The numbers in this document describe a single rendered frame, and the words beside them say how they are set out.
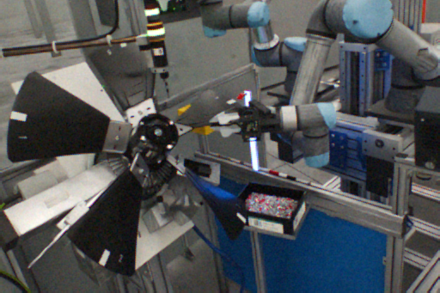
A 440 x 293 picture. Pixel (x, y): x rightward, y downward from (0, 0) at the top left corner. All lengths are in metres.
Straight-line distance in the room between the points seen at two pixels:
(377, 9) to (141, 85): 0.68
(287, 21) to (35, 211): 4.51
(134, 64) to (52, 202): 0.45
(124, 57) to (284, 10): 4.09
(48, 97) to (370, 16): 0.84
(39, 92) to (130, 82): 0.27
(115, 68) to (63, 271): 1.10
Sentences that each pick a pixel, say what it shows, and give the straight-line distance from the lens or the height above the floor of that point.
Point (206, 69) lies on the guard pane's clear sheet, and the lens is 2.21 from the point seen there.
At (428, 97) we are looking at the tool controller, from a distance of 1.07.
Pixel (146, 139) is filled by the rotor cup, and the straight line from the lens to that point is 1.01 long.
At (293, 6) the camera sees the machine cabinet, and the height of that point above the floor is 1.01.
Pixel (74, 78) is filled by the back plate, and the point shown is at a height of 1.33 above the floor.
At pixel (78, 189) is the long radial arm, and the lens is 1.09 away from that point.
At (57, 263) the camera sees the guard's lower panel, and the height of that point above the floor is 0.49.
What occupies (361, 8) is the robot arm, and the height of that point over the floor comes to 1.46.
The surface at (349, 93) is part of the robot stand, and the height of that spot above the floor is 1.03.
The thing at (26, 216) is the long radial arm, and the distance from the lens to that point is 1.05.
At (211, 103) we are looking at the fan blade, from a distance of 1.26.
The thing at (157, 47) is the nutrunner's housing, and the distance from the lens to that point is 1.05.
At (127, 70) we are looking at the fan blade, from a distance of 1.17.
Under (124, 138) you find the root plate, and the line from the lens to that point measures 1.06.
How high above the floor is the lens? 1.61
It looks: 23 degrees down
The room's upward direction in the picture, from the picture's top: 8 degrees counter-clockwise
